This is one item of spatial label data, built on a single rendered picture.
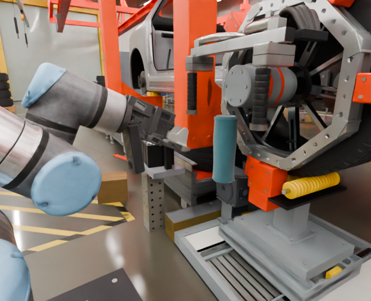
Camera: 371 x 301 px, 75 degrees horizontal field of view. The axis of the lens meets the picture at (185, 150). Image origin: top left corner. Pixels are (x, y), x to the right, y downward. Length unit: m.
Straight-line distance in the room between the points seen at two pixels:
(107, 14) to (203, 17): 1.97
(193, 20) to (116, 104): 0.83
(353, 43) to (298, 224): 0.72
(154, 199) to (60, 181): 1.12
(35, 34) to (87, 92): 13.23
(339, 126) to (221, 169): 0.42
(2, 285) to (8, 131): 0.17
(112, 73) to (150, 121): 2.54
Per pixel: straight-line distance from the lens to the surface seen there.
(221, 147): 0.92
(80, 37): 14.01
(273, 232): 1.18
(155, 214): 1.49
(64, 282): 1.35
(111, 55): 3.09
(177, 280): 1.25
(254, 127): 0.62
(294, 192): 0.89
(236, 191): 1.27
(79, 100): 0.49
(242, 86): 0.78
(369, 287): 1.33
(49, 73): 0.49
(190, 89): 0.89
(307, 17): 0.72
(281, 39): 0.63
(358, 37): 0.75
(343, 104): 0.75
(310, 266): 1.07
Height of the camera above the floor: 0.87
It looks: 16 degrees down
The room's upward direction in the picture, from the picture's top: straight up
